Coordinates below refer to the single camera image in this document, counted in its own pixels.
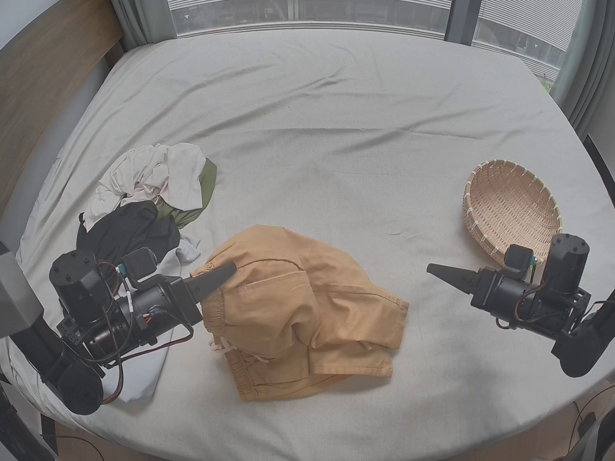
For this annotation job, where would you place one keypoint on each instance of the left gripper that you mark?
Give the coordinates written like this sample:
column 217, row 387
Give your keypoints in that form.
column 158, row 308

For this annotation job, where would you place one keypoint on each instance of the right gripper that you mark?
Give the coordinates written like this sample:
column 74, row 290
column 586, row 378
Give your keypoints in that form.
column 504, row 298

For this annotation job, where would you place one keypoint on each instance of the tan shorts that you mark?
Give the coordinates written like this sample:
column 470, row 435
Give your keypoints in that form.
column 298, row 305

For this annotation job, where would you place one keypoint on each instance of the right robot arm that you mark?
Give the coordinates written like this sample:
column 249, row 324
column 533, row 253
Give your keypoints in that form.
column 567, row 262

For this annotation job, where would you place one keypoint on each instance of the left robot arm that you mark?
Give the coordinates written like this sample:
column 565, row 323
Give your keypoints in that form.
column 72, row 276

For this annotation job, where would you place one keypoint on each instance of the pale grey garment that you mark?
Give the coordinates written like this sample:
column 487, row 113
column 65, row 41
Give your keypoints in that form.
column 144, row 377

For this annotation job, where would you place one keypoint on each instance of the black garment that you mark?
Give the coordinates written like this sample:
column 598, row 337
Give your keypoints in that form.
column 125, row 233

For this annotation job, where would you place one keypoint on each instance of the round woven basket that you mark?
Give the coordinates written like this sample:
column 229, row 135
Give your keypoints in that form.
column 509, row 209

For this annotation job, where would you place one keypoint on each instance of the white garment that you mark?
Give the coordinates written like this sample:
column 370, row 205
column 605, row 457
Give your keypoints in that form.
column 177, row 175

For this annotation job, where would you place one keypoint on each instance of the green garment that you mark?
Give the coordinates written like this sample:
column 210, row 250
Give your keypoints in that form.
column 209, row 180

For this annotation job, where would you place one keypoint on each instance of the bed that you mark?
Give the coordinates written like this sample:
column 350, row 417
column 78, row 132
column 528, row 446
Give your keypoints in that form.
column 336, row 113

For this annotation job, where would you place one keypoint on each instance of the grey-green curtain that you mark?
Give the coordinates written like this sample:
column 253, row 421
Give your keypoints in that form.
column 591, row 41
column 139, row 7

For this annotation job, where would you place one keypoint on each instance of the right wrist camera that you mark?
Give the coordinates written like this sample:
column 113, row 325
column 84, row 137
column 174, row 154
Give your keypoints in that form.
column 518, row 257

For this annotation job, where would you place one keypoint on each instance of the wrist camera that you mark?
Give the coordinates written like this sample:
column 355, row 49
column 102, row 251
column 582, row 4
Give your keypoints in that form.
column 139, row 263
column 518, row 257

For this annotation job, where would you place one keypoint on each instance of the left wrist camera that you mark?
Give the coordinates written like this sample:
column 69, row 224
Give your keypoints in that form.
column 139, row 263

